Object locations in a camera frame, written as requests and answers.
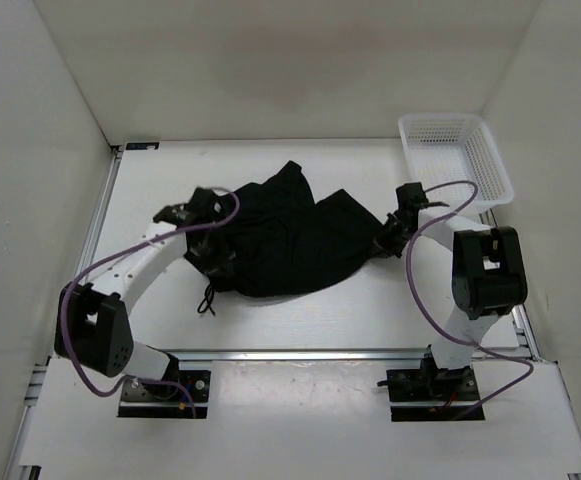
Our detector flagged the black shorts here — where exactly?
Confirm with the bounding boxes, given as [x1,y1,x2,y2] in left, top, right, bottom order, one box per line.
[184,161,382,314]

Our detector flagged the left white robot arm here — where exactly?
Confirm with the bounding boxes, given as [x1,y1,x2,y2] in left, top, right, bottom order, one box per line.
[55,218,231,400]

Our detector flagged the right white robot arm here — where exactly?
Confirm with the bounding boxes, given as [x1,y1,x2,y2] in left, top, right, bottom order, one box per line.
[375,204,528,400]

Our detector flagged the white perforated plastic basket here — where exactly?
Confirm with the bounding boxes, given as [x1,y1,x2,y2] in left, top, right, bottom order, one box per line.
[398,113,514,216]

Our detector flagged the dark label sticker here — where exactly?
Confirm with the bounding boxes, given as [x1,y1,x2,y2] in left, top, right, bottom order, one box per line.
[125,142,160,151]

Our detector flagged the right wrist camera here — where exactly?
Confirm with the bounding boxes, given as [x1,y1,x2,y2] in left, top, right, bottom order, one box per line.
[395,182,448,211]

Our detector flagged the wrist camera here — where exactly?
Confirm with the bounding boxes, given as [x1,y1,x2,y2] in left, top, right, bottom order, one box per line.
[153,187,228,228]
[395,182,448,211]

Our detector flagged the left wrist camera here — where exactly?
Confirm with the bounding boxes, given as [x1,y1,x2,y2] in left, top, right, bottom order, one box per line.
[153,187,228,228]

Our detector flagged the aluminium frame rail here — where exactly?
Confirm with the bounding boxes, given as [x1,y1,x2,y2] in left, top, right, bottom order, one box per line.
[168,348,426,364]

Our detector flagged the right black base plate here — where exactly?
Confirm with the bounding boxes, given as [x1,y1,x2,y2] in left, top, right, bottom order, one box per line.
[376,367,485,423]

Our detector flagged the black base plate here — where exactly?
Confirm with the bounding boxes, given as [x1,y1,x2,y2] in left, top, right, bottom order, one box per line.
[376,367,485,423]
[117,370,211,420]

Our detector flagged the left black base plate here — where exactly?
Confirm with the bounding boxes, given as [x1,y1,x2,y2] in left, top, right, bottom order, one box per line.
[117,370,211,420]

